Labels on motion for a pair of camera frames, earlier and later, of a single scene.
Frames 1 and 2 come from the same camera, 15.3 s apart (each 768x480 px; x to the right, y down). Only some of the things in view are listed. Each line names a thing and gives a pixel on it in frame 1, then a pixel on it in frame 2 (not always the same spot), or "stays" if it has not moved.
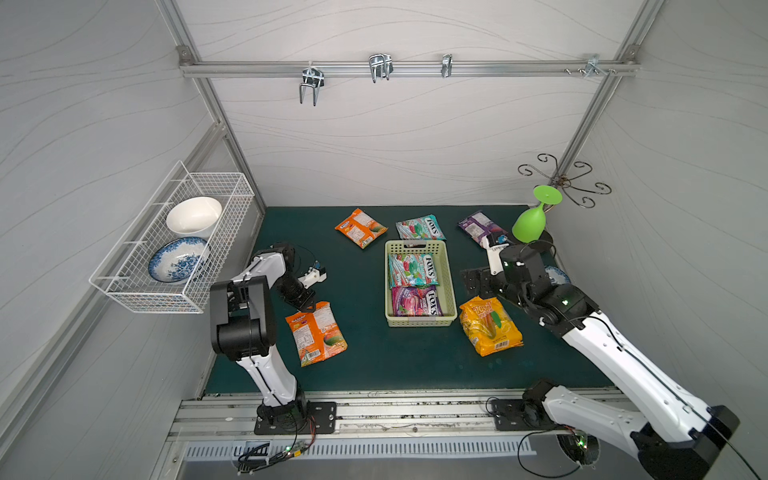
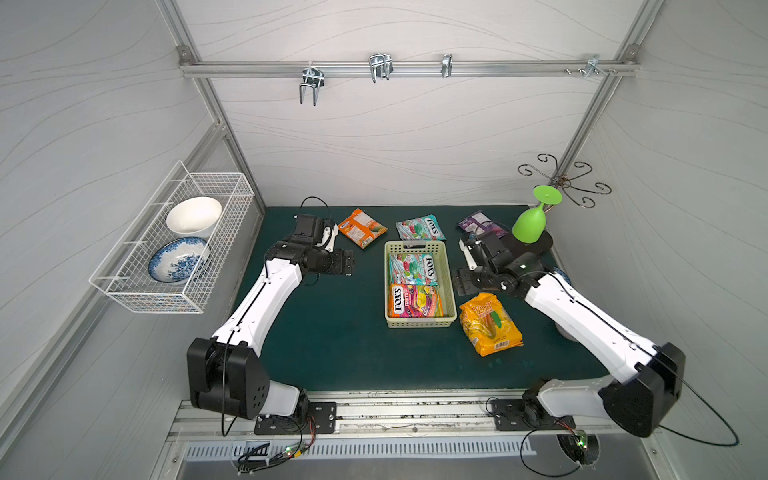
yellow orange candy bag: (489, 326) stays
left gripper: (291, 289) -> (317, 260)
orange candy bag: (317, 333) -> (414, 301)
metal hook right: (592, 65) stays
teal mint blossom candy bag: (412, 269) stays
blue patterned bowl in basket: (175, 260) stays
